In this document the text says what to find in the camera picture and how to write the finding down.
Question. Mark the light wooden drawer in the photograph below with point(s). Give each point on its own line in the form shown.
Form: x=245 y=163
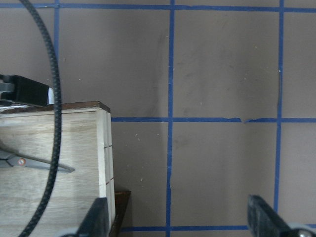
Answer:
x=33 y=203

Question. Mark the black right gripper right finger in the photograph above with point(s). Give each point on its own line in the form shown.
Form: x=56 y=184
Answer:
x=263 y=221

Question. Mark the grey orange scissors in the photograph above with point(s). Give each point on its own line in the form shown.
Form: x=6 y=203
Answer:
x=11 y=156

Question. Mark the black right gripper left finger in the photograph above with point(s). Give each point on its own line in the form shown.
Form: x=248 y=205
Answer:
x=96 y=221

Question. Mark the white drawer handle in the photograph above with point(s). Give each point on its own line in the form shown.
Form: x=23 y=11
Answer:
x=50 y=96

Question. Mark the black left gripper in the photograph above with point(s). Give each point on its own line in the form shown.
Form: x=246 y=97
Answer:
x=22 y=90

